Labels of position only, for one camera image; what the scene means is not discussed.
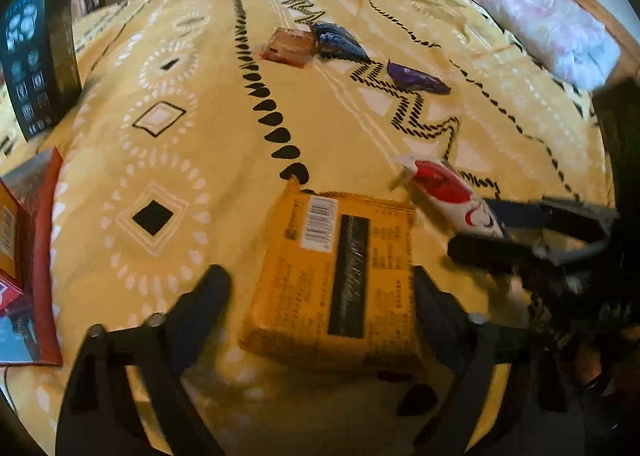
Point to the clear pastry packet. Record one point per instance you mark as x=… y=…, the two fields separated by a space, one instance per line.
x=290 y=45

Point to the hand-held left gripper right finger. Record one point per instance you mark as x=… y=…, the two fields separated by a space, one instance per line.
x=435 y=306

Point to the small red white box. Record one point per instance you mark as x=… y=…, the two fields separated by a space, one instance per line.
x=6 y=292

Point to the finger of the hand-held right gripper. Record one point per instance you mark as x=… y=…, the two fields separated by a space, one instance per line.
x=480 y=248
x=515 y=213

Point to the yellow patterned blanket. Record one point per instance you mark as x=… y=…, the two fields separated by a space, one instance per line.
x=175 y=60

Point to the pink white quilt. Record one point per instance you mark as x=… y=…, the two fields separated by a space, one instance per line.
x=525 y=10

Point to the red cardboard box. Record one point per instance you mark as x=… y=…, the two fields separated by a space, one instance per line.
x=45 y=286

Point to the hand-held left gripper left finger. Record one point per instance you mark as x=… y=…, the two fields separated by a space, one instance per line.
x=205 y=301

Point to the orange box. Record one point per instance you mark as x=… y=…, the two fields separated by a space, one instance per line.
x=7 y=231

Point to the large orange snack packet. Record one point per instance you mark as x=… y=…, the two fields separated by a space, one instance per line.
x=310 y=286

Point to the white red snack packet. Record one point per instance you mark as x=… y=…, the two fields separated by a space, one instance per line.
x=445 y=186

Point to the purple red candy packet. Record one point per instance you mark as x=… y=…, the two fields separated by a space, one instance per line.
x=412 y=75

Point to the blue candy packet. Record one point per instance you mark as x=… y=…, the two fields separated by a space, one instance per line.
x=340 y=40

